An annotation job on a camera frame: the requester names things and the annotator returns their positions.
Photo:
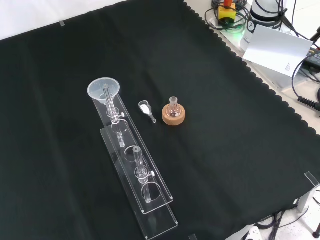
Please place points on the clear funnel stand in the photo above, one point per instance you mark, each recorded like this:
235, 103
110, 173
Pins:
117, 152

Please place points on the clear plastic funnel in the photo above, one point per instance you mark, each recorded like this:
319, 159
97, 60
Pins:
96, 90

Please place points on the black power adapter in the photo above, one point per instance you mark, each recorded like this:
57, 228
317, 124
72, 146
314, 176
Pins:
313, 57

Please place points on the grey metal bracket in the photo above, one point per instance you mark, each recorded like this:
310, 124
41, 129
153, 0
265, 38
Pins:
303, 200

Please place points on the small round-bottom glass flask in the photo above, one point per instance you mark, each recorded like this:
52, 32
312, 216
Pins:
173, 110

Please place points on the black cloth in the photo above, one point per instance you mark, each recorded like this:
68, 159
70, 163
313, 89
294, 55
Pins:
225, 125

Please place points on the pale board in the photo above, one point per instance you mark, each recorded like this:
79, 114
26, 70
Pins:
275, 47

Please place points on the yellow stop button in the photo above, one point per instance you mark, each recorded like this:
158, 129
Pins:
226, 13

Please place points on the white power strip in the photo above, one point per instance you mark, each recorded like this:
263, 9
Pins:
252, 233

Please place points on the clear weighing funnel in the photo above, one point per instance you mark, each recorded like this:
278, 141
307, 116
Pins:
145, 108

